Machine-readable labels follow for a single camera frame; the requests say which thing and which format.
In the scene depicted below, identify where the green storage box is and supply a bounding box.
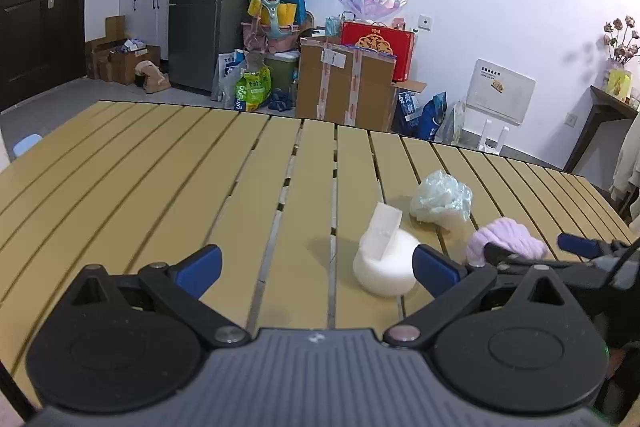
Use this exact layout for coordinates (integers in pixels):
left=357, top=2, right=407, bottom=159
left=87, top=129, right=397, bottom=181
left=264, top=52, right=301, bottom=96

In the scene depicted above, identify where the dried flower bunch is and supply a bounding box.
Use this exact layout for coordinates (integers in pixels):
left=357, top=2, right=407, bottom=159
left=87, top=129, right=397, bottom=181
left=602, top=14, right=640, bottom=68

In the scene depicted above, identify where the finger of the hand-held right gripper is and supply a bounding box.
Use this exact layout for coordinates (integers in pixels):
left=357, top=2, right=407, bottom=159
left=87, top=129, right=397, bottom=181
left=556, top=233, right=632, bottom=259
left=481, top=243, right=587, bottom=269

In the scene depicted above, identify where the cream hoodie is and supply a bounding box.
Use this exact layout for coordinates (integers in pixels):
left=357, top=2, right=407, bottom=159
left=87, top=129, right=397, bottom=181
left=609, top=114, right=640, bottom=220

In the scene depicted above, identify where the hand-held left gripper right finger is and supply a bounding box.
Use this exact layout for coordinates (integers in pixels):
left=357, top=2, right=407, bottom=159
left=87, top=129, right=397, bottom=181
left=381, top=244, right=577, bottom=350

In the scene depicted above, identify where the clear plastic bag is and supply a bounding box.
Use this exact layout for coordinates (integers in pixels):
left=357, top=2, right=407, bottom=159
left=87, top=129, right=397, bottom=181
left=410, top=170, right=474, bottom=224

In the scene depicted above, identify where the dark brown door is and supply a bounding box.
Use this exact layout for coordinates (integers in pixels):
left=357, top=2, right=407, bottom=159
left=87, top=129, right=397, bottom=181
left=0, top=0, right=92, bottom=112

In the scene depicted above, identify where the open cardboard box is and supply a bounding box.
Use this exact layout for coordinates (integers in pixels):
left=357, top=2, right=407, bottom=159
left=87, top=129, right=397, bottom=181
left=85, top=41, right=162, bottom=85

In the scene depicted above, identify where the white panel heater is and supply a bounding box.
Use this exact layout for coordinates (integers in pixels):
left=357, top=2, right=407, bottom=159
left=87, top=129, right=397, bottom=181
left=467, top=58, right=537, bottom=154

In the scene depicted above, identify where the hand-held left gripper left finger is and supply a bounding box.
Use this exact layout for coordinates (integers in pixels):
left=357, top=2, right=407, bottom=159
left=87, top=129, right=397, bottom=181
left=69, top=244, right=252, bottom=351

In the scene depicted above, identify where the yellow vase box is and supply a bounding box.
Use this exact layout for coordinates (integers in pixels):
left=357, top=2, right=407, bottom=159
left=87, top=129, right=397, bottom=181
left=606, top=68, right=634, bottom=102

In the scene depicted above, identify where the tan slatted folding table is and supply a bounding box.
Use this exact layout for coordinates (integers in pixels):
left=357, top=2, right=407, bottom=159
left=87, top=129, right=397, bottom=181
left=0, top=101, right=633, bottom=388

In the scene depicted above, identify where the white base cabinet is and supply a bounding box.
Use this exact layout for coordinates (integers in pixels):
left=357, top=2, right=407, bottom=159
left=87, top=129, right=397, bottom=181
left=119, top=0, right=173, bottom=60

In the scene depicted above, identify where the yellow gift bag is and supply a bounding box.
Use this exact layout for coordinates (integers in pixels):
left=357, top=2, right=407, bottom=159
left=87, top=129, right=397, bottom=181
left=248, top=0, right=299, bottom=26

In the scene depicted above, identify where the red gift box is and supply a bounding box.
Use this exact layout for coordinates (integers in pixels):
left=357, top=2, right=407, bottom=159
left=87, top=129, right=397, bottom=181
left=341, top=21, right=417, bottom=82

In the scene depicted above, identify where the white foam roll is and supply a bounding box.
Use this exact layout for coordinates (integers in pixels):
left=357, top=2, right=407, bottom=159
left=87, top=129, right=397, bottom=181
left=352, top=202, right=419, bottom=297

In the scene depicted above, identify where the blue printed bag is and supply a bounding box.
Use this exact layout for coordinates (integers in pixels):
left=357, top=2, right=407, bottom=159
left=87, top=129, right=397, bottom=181
left=396, top=89, right=448, bottom=140

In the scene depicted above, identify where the translucent printed bag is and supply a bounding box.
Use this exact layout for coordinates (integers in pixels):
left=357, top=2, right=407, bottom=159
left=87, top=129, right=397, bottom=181
left=439, top=101, right=468, bottom=145

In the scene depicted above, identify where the large taped cardboard box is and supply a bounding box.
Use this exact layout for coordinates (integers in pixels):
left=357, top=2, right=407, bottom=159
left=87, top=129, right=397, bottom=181
left=295, top=38, right=400, bottom=132

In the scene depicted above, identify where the green pet food bag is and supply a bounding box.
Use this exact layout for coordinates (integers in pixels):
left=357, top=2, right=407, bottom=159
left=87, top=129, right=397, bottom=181
left=235, top=69, right=273, bottom=112

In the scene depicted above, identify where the white blue plastic bag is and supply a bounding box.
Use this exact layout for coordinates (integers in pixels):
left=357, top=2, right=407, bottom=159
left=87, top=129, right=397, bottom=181
left=212, top=51, right=248, bottom=102

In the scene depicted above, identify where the dark wooden side table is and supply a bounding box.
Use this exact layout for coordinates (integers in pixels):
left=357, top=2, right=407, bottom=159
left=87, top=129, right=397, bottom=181
left=564, top=86, right=640, bottom=175

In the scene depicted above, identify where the pink storage basket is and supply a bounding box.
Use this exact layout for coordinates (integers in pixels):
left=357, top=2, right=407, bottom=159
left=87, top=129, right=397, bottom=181
left=241, top=21, right=302, bottom=54

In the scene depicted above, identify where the light blue stool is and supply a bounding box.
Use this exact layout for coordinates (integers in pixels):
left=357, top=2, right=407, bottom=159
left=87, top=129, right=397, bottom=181
left=12, top=134, right=44, bottom=158

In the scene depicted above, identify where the lilac fuzzy cloth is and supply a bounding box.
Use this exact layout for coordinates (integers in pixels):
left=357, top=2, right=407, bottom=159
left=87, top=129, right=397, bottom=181
left=466, top=217, right=550, bottom=266

